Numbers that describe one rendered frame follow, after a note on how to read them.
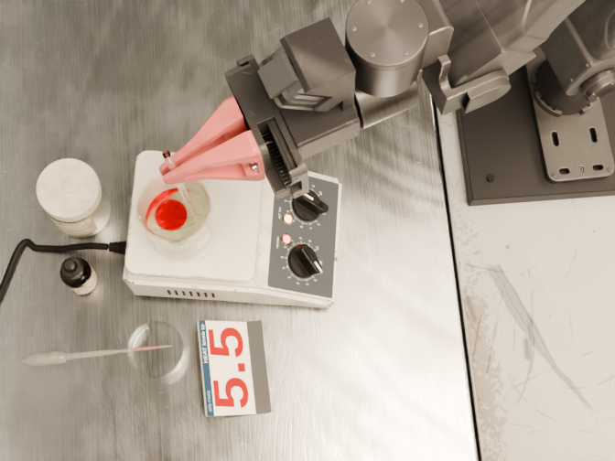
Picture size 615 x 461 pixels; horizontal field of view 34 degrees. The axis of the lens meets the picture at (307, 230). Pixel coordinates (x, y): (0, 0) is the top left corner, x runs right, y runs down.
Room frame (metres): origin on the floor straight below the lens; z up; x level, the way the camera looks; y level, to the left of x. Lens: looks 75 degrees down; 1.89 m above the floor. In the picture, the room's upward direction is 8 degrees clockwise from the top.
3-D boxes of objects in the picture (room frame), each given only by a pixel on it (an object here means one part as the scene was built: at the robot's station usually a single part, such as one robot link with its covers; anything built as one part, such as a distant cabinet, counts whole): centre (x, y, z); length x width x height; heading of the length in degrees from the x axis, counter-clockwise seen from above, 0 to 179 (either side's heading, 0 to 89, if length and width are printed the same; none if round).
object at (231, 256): (0.24, 0.10, 0.98); 0.12 x 0.12 x 0.01; 4
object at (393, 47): (0.33, -0.07, 1.21); 0.12 x 0.09 x 0.12; 122
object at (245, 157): (0.26, 0.08, 1.16); 0.09 x 0.07 x 0.07; 122
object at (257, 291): (0.25, 0.08, 0.94); 0.22 x 0.13 x 0.08; 94
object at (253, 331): (0.12, 0.05, 0.92); 0.09 x 0.06 x 0.04; 14
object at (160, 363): (0.12, 0.13, 0.91); 0.06 x 0.06 x 0.02
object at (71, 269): (0.18, 0.21, 0.93); 0.03 x 0.03 x 0.07
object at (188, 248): (0.23, 0.12, 1.03); 0.07 x 0.06 x 0.08; 100
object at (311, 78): (0.29, 0.02, 1.22); 0.07 x 0.06 x 0.11; 32
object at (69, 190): (0.25, 0.23, 0.94); 0.06 x 0.06 x 0.08
